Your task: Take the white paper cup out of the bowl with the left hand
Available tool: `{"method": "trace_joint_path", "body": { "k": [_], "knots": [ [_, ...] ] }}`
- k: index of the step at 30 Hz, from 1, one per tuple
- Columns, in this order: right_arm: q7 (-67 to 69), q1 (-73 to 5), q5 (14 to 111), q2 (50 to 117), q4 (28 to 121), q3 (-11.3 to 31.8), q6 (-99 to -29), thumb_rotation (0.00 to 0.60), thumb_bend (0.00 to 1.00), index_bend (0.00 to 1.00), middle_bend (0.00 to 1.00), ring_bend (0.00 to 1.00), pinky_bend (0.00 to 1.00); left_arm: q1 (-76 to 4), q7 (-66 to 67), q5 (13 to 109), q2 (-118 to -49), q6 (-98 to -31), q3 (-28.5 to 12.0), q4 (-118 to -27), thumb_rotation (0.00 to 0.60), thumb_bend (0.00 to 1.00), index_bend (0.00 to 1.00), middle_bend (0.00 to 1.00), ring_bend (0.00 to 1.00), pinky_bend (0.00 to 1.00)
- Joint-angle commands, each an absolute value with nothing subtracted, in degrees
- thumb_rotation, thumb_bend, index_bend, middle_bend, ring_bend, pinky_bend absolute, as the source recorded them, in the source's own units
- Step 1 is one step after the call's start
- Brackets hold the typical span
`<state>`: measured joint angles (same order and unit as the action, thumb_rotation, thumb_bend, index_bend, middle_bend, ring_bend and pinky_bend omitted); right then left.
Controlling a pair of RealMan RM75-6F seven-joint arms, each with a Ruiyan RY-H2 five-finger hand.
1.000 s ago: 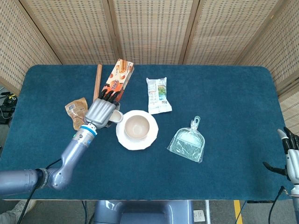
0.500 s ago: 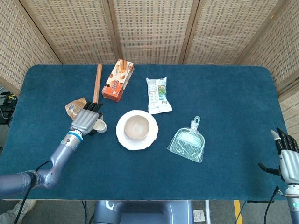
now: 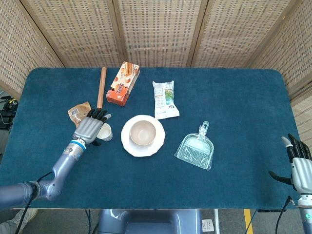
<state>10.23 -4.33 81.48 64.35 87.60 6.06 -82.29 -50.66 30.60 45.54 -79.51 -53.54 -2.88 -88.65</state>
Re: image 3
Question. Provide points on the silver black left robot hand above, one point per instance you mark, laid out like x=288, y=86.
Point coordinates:
x=89, y=129

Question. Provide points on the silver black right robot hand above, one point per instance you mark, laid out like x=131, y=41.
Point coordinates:
x=301, y=175

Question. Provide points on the white paper cup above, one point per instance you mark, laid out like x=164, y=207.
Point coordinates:
x=106, y=133

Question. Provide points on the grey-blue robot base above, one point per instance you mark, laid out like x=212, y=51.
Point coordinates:
x=151, y=221

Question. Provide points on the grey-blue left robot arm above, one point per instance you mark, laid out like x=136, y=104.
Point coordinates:
x=58, y=170

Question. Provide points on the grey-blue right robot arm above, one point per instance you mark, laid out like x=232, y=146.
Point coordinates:
x=306, y=214

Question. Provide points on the brown spout pouch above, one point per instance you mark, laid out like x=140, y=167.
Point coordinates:
x=78, y=112

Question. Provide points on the wooden rolling pin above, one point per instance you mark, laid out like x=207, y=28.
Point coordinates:
x=101, y=87

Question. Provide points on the white plate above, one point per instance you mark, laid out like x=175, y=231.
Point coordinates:
x=129, y=146

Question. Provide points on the beige bowl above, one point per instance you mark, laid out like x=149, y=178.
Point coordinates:
x=142, y=132

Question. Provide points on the orange biscuit box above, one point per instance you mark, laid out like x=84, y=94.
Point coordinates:
x=122, y=85

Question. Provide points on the white snack packet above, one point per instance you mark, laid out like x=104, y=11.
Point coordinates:
x=165, y=100

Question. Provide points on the metal table leg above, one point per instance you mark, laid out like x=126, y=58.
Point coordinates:
x=217, y=221

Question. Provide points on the woven folding screen panel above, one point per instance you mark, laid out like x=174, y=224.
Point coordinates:
x=19, y=48
x=158, y=31
x=73, y=31
x=295, y=61
x=239, y=31

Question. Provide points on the white floor label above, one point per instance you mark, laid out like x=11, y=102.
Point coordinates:
x=208, y=225

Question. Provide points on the bagged clear dustpan set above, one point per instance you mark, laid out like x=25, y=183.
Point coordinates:
x=196, y=148

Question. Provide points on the blue table mat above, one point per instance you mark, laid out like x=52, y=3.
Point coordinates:
x=219, y=97

